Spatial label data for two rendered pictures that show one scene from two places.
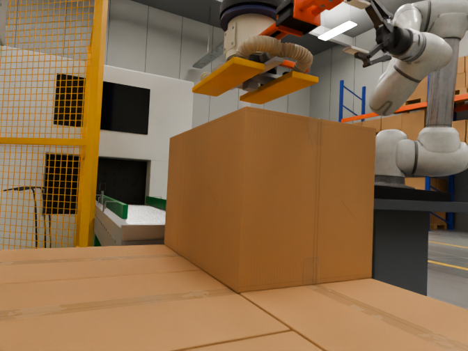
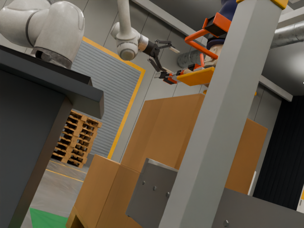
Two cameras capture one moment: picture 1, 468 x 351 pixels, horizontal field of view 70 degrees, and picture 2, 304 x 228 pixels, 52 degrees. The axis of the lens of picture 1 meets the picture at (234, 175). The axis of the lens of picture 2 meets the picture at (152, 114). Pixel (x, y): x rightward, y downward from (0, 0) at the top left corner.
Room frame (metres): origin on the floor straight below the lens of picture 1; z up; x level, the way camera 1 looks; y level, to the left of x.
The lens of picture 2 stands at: (2.69, -0.17, 0.57)
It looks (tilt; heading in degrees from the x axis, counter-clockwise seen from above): 10 degrees up; 184
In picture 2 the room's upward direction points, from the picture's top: 21 degrees clockwise
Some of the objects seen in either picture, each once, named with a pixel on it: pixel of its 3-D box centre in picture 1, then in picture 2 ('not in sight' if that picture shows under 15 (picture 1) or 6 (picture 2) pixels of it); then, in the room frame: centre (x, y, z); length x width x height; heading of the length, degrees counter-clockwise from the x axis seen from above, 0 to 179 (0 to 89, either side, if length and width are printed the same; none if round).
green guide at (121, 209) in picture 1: (104, 203); not in sight; (2.66, 1.01, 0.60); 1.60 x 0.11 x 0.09; 26
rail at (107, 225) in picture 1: (99, 220); not in sight; (2.31, 0.91, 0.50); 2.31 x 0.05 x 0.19; 26
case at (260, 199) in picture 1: (253, 196); (186, 148); (1.07, -0.06, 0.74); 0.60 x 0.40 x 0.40; 27
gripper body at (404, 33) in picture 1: (389, 38); (151, 49); (0.97, -0.44, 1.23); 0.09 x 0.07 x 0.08; 117
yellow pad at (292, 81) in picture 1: (274, 86); (201, 74); (1.13, -0.13, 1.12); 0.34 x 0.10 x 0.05; 26
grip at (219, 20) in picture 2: not in sight; (217, 25); (1.47, -0.14, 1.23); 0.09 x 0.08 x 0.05; 116
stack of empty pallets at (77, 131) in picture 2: not in sight; (69, 136); (-5.84, -2.72, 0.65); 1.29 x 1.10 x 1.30; 30
